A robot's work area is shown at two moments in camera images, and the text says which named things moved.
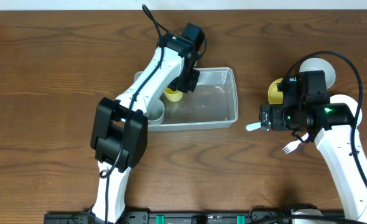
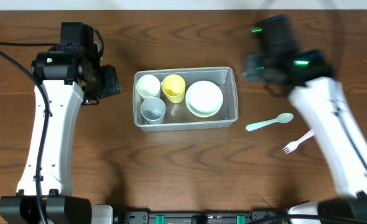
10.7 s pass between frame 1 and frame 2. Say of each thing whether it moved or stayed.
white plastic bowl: moved
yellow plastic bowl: moved
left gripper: moved
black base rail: stayed
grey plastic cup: stayed
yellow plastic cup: stayed
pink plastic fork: stayed
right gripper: moved
